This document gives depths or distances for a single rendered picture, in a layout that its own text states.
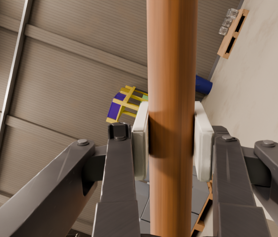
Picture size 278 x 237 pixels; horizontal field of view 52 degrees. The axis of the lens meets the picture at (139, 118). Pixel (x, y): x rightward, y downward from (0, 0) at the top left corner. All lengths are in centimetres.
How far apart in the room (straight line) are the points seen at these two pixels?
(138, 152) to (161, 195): 5
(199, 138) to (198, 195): 443
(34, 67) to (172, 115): 854
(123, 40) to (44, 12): 223
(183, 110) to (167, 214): 7
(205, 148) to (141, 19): 778
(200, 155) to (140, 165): 3
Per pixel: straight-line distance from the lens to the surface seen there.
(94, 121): 844
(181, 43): 17
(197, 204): 467
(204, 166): 16
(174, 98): 17
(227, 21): 767
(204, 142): 15
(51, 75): 852
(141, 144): 15
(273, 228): 232
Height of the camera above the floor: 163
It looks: 1 degrees down
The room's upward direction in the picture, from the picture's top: 70 degrees counter-clockwise
